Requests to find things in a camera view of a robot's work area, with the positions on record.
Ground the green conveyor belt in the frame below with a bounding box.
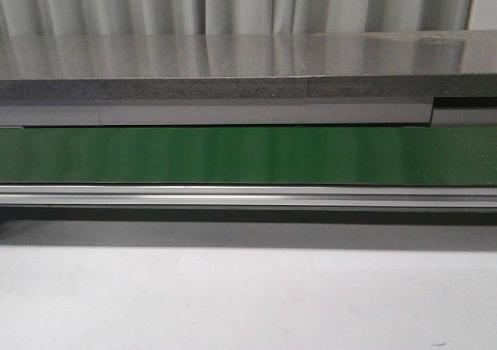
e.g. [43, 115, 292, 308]
[1, 126, 496, 186]

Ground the white curtain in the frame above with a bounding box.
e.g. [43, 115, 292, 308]
[1, 0, 472, 36]

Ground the aluminium conveyor frame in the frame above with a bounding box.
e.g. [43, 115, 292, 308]
[1, 185, 496, 211]

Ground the grey stone counter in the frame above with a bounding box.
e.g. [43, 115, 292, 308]
[1, 30, 496, 126]

